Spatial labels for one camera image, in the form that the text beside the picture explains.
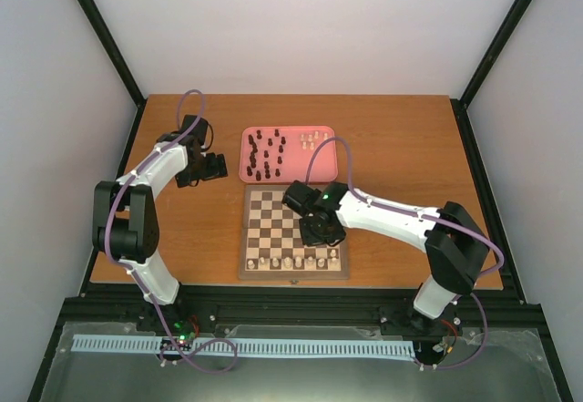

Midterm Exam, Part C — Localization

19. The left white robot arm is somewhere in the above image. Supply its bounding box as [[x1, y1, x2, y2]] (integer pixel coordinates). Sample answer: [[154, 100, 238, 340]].
[[92, 115, 228, 332]]

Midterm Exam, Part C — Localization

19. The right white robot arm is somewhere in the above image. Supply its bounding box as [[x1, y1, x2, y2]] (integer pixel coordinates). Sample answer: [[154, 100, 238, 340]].
[[282, 180, 489, 320]]

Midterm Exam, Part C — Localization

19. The wooden chess board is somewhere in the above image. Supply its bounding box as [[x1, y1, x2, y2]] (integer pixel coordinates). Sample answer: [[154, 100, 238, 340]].
[[239, 185, 349, 283]]

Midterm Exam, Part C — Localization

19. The pink plastic tray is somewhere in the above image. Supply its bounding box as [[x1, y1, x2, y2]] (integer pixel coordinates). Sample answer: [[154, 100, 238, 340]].
[[239, 126, 338, 184]]

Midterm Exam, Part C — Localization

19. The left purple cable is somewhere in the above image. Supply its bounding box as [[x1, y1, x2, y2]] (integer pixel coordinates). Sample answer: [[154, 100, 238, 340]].
[[103, 89, 240, 376]]

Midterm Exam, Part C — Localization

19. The light blue cable duct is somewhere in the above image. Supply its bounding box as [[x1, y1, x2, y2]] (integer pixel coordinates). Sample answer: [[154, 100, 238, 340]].
[[70, 335, 415, 361]]

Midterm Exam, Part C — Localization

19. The black aluminium frame base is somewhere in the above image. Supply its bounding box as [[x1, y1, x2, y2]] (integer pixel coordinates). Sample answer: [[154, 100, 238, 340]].
[[28, 98, 573, 401]]

